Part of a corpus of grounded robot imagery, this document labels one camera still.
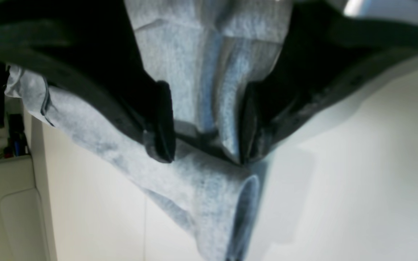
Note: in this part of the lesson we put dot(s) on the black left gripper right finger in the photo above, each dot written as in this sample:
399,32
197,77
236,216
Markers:
255,131

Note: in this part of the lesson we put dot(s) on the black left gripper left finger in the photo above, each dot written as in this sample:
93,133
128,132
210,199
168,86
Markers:
159,136

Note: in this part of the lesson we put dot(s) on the grey T-shirt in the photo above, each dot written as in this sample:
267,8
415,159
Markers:
208,51

